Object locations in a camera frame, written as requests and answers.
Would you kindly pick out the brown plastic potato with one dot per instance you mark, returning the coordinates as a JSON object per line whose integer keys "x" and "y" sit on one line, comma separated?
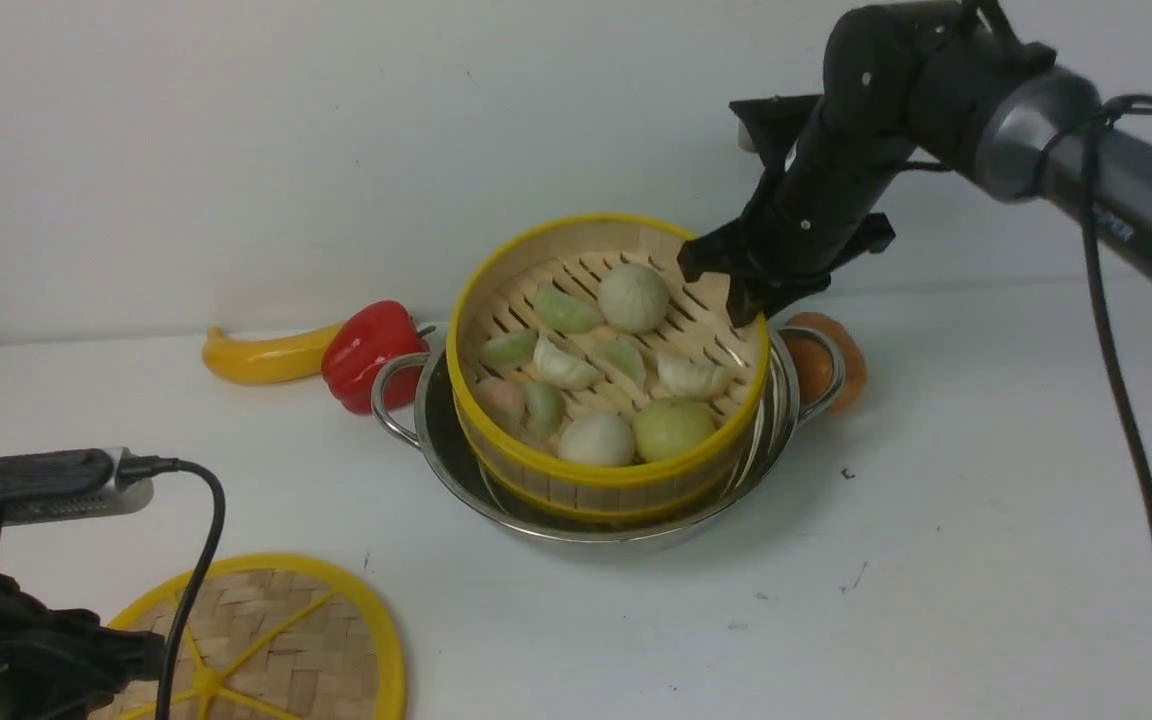
{"x": 814, "y": 365}

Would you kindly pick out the green dumpling upper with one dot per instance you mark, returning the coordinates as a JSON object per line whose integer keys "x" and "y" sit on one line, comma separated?
{"x": 563, "y": 313}

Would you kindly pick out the white dumpling right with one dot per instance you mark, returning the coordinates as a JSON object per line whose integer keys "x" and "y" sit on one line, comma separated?
{"x": 684, "y": 378}

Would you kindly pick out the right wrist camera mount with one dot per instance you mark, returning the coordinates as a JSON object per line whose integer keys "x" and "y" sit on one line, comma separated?
{"x": 769, "y": 127}

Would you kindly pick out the white round bun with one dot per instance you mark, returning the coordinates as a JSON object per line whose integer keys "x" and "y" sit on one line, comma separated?
{"x": 633, "y": 298}
{"x": 602, "y": 440}

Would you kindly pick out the bamboo steamer basket yellow rim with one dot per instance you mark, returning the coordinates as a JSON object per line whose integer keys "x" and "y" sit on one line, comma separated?
{"x": 574, "y": 254}

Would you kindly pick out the pink dumpling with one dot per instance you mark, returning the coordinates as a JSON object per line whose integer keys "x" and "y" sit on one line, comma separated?
{"x": 503, "y": 402}

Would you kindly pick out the white dumpling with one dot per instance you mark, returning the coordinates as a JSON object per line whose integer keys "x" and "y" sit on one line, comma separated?
{"x": 561, "y": 369}
{"x": 684, "y": 378}

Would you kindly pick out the green dumpling lower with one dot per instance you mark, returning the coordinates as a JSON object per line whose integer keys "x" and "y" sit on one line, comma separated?
{"x": 545, "y": 408}

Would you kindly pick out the white round bun lower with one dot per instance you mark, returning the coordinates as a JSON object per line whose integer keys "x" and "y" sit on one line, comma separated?
{"x": 602, "y": 440}

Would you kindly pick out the green dumpling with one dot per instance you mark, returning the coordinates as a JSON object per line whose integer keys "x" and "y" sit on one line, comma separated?
{"x": 509, "y": 350}
{"x": 545, "y": 408}
{"x": 563, "y": 313}
{"x": 626, "y": 359}

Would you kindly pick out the red plastic bell pepper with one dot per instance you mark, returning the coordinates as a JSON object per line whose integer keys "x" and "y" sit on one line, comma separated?
{"x": 364, "y": 345}

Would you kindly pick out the green round bun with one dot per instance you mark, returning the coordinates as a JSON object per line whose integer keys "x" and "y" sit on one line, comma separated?
{"x": 670, "y": 427}

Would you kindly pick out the white dumpling centre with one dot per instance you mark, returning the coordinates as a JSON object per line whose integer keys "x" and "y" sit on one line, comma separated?
{"x": 561, "y": 369}

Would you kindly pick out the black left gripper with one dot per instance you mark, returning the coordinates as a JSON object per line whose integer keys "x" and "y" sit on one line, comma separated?
{"x": 64, "y": 664}

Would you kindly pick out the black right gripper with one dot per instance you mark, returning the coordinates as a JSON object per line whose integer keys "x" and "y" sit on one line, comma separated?
{"x": 796, "y": 231}

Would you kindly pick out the green dumpling centre right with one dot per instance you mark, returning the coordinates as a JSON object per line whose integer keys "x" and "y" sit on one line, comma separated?
{"x": 626, "y": 359}

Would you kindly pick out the stainless steel pot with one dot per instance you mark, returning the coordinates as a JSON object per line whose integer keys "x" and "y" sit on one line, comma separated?
{"x": 439, "y": 439}

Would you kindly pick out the green dumpling left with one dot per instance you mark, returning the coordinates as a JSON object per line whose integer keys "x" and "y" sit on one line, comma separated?
{"x": 509, "y": 350}

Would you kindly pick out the woven bamboo lid yellow rim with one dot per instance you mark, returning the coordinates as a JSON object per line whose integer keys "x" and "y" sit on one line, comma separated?
{"x": 283, "y": 636}

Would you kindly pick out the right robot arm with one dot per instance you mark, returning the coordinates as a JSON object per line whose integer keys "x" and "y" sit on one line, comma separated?
{"x": 945, "y": 77}

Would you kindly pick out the yellow plastic banana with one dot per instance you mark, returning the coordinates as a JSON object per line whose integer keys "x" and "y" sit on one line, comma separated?
{"x": 266, "y": 362}

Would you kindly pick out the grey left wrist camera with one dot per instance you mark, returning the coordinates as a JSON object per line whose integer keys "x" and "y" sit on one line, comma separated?
{"x": 70, "y": 485}

